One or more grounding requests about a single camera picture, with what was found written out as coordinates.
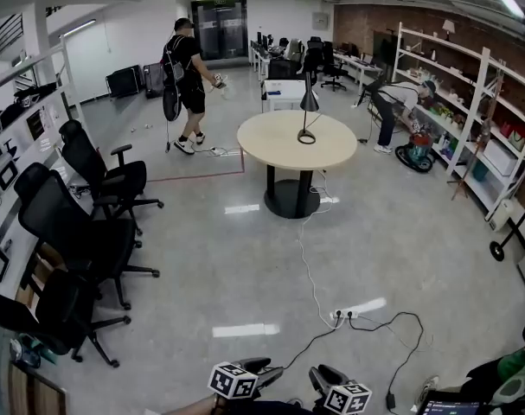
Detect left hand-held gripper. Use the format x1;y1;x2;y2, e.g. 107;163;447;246
207;357;285;402

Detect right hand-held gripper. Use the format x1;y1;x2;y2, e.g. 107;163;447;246
309;363;373;415

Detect black desk lamp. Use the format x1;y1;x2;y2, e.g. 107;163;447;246
297;70;322;145

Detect person's left forearm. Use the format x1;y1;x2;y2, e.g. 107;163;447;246
162;394;221;415

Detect long white desk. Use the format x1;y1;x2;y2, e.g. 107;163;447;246
332;51;383;97

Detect black tablet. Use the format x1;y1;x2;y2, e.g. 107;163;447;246
417;389;482;415

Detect black office chair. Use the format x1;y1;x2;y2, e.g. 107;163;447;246
0;270;132;369
319;40;349;93
58;118;165;237
14;162;161;311

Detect black stand with round base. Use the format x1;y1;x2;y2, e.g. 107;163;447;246
489;196;525;263

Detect small white heater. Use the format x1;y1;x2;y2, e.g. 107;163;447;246
488;198;515;233

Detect round beige table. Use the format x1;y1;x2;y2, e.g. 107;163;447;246
236;110;359;220

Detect red and teal vacuum cleaner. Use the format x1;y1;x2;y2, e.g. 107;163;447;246
394;131;437;174

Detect white storage box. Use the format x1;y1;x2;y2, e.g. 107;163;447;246
483;138;518;177

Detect wooden coat stand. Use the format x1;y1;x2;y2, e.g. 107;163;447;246
446;70;506;201

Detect low white cabinet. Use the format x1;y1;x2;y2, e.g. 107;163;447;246
261;79;320;113

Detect white shelf with appliances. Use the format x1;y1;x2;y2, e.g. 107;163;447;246
0;36;86;287

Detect black suitcase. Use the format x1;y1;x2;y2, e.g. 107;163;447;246
143;62;166;100

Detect black folded rack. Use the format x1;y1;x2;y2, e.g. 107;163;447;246
105;64;144;100

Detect tall white shelving unit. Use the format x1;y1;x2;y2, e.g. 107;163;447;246
391;21;525;225

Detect black glass double door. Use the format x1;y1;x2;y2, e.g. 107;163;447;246
190;0;249;61

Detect long black cable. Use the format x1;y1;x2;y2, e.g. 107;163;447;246
283;311;426;399

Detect long white cable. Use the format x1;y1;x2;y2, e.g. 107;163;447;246
298;183;346;330

